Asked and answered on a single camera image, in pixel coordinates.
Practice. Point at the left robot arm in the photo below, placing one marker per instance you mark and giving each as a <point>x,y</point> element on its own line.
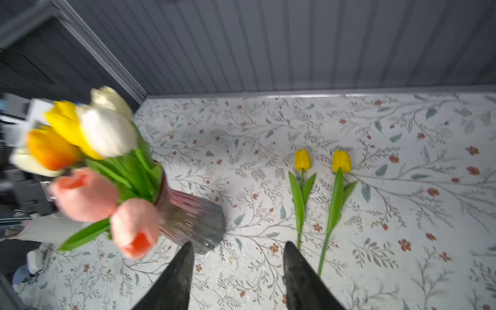
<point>30,222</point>

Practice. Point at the pink artificial tulip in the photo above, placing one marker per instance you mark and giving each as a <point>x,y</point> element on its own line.
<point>135,227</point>
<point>85,196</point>

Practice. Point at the orange yellow artificial tulip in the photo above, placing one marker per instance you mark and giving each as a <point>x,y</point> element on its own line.
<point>51,150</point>

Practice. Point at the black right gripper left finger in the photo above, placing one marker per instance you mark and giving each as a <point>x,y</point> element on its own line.
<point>172,289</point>

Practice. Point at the white artificial tulip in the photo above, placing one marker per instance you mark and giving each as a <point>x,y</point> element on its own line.
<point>22,159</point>
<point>107,98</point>
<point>107,132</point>

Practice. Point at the yellow tulip with stem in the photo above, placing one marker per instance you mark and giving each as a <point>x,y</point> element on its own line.
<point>341,165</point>

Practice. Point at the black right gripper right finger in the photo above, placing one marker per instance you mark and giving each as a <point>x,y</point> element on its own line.
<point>304,288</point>

